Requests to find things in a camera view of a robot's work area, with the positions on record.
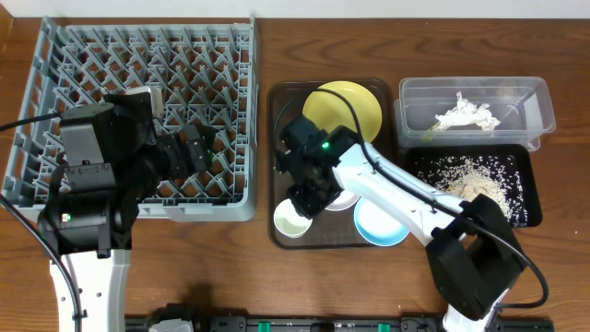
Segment white pink bowl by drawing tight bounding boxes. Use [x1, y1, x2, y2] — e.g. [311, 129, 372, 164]
[325, 191, 360, 211]

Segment small white cup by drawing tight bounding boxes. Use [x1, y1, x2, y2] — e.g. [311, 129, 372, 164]
[273, 199, 313, 239]

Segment light blue bowl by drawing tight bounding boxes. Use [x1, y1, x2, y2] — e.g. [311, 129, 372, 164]
[353, 198, 409, 247]

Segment yellow green snack wrapper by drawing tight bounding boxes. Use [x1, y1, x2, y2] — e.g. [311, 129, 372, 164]
[420, 123, 441, 142]

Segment rice food scraps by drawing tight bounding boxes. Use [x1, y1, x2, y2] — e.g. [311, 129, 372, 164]
[410, 156, 529, 228]

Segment white paper napkin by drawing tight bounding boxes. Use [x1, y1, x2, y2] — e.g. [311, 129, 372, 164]
[435, 91, 501, 131]

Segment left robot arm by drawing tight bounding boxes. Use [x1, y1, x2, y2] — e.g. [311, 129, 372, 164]
[37, 88, 216, 331]

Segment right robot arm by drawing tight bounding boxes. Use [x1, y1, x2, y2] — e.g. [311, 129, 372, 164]
[276, 116, 525, 331]

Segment grey plastic dishwasher rack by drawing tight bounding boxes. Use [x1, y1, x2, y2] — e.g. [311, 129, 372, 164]
[1, 18, 259, 221]

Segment black waste tray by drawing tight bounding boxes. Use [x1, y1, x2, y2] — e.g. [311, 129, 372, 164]
[404, 144, 543, 228]

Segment clear plastic waste bin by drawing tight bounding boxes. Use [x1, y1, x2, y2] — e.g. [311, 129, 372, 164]
[395, 77, 556, 151]

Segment yellow round plate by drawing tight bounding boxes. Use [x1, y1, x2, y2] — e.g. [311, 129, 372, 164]
[302, 81, 383, 142]

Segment dark brown serving tray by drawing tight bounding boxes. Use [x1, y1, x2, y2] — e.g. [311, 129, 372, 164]
[267, 77, 398, 250]

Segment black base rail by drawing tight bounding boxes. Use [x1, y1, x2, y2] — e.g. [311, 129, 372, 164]
[124, 303, 554, 332]

